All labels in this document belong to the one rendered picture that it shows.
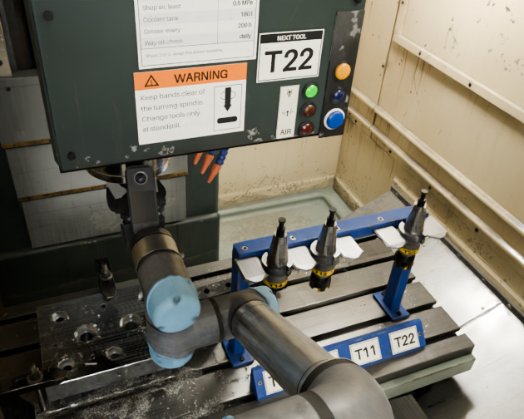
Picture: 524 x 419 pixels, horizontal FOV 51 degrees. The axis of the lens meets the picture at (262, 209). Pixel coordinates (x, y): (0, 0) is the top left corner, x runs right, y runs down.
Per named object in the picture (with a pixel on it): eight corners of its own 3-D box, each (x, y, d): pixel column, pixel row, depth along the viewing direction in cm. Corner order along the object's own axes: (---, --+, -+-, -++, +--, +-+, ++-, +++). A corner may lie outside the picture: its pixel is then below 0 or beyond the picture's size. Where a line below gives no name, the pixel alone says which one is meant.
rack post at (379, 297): (409, 317, 143) (438, 229, 125) (392, 322, 141) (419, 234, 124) (388, 291, 150) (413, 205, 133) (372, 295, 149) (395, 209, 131)
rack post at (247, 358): (254, 362, 128) (262, 271, 111) (233, 369, 126) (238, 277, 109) (239, 331, 136) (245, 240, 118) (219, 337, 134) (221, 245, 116)
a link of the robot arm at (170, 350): (219, 359, 92) (221, 316, 86) (154, 378, 88) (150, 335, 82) (205, 324, 98) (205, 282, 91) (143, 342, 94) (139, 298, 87)
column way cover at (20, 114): (191, 221, 169) (189, 62, 139) (28, 252, 153) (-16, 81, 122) (186, 212, 173) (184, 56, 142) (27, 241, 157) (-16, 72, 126)
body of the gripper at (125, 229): (118, 231, 100) (132, 275, 92) (114, 194, 95) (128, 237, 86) (160, 223, 103) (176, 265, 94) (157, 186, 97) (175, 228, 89)
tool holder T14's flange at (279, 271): (281, 255, 114) (282, 246, 113) (297, 273, 110) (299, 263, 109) (255, 263, 112) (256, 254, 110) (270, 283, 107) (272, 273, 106)
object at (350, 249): (366, 257, 114) (367, 254, 114) (344, 262, 113) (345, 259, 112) (350, 237, 119) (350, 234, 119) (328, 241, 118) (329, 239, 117)
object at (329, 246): (332, 240, 115) (337, 215, 111) (339, 253, 112) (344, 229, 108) (312, 243, 114) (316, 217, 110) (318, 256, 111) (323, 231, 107)
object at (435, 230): (450, 237, 122) (452, 234, 121) (431, 241, 120) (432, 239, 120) (432, 218, 127) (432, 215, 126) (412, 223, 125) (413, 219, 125)
